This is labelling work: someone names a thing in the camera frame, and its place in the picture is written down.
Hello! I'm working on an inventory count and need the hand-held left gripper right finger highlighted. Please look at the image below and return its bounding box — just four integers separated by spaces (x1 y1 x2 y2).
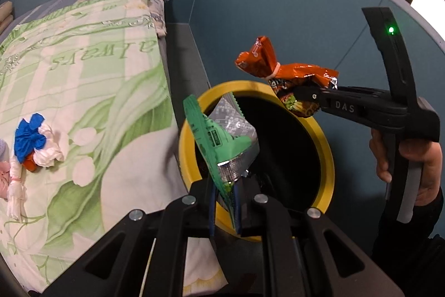
233 176 406 297

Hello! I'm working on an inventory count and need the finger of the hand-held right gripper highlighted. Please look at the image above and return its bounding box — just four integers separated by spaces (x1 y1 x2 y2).
294 83 392 123

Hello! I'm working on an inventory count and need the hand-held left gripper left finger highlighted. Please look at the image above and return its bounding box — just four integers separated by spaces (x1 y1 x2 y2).
42 179 218 297

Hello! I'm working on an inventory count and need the orange snack wrapper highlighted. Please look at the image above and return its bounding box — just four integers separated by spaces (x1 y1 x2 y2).
234 36 339 118

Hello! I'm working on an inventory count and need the yellow trash bin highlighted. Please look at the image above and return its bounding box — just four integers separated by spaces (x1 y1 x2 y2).
178 80 335 242

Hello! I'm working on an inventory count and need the green snack wrapper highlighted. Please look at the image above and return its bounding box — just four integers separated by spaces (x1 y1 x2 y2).
183 92 261 235

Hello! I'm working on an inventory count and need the person's right forearm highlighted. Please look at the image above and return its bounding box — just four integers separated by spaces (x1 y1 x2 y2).
371 189 445 297

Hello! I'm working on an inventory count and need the person's right hand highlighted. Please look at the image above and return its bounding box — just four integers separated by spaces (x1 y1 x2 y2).
369 128 445 208

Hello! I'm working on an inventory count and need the white crumpled plastic bag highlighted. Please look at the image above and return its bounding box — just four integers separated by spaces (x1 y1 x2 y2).
33 123 65 169

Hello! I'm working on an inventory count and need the green floral blanket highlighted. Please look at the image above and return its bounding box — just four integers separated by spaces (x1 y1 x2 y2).
0 0 229 294

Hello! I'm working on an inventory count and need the white twisted plastic bag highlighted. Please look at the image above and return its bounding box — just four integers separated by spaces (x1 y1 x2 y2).
6 158 28 220

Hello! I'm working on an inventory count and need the blue plastic bag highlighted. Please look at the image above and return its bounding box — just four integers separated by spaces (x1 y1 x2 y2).
14 113 48 163

